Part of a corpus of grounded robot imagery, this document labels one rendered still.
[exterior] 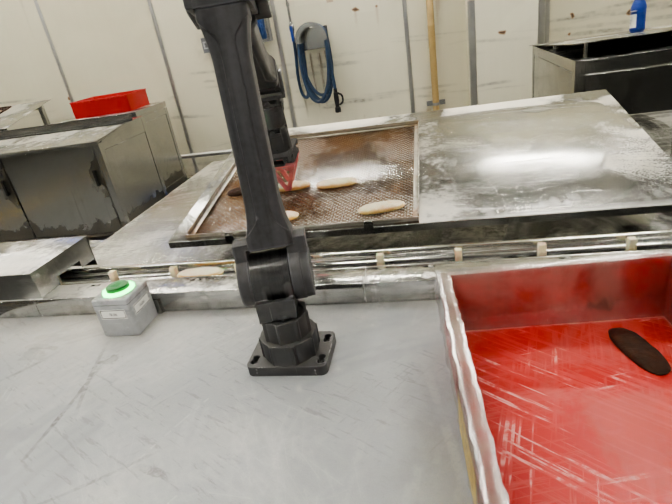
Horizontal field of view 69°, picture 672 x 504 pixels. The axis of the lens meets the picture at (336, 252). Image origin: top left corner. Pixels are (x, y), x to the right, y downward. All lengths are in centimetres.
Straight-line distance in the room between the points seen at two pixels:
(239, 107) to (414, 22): 391
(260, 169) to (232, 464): 36
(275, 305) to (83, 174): 312
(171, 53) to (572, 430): 476
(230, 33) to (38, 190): 342
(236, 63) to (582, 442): 58
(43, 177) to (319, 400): 341
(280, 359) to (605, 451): 41
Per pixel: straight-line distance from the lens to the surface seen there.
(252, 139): 64
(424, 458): 59
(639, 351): 74
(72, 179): 379
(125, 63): 530
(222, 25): 65
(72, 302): 109
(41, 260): 116
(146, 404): 77
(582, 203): 103
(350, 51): 456
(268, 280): 67
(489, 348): 73
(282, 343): 70
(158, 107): 459
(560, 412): 64
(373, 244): 106
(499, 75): 428
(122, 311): 92
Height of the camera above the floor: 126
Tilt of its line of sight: 25 degrees down
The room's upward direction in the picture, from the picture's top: 10 degrees counter-clockwise
